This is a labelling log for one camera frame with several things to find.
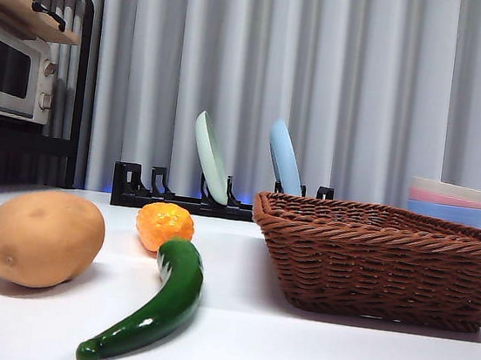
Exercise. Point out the pink bowl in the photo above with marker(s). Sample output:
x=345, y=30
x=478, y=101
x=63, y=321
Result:
x=449, y=199

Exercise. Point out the black metal shelf frame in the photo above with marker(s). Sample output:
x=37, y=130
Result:
x=81, y=81

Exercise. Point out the pale green plate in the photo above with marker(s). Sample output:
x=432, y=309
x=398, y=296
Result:
x=212, y=159

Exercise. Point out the brown wicker basket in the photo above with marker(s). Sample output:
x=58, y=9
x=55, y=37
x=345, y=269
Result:
x=380, y=258

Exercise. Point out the green curved cucumber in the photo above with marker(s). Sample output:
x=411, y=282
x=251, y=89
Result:
x=177, y=286

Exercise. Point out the white bowl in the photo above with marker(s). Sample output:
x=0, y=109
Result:
x=452, y=188

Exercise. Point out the grey curtain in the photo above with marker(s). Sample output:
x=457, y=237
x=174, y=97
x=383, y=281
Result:
x=366, y=81

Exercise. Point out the orange-yellow corn cob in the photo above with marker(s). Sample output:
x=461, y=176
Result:
x=165, y=223

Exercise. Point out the blue bowl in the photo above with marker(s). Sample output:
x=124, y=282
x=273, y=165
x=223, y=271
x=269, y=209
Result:
x=447, y=213

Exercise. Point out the tan potato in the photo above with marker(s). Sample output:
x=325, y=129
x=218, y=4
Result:
x=42, y=237

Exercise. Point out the wooden cutting board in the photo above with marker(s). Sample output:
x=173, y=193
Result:
x=15, y=12

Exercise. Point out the black dish rack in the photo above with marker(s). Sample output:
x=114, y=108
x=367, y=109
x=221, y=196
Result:
x=154, y=200

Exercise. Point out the pale blue plate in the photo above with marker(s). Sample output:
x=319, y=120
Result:
x=284, y=159

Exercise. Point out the silver toaster oven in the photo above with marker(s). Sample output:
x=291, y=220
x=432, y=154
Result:
x=3, y=72

